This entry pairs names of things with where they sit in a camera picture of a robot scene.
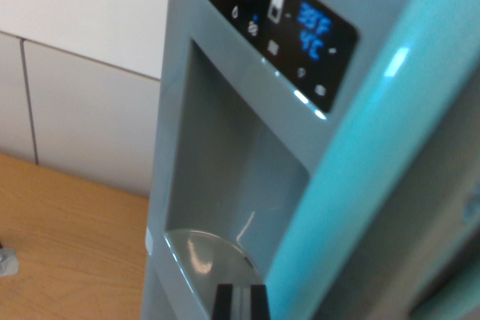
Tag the grey fridge door with dispenser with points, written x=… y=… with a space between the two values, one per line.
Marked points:
x=210 y=155

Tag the black control panel sticker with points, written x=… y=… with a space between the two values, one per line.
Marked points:
x=288 y=35

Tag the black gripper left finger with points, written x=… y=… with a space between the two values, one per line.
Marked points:
x=223 y=305

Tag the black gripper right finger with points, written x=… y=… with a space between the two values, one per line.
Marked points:
x=259 y=305

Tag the small grey tape piece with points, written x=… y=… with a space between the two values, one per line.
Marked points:
x=8 y=263

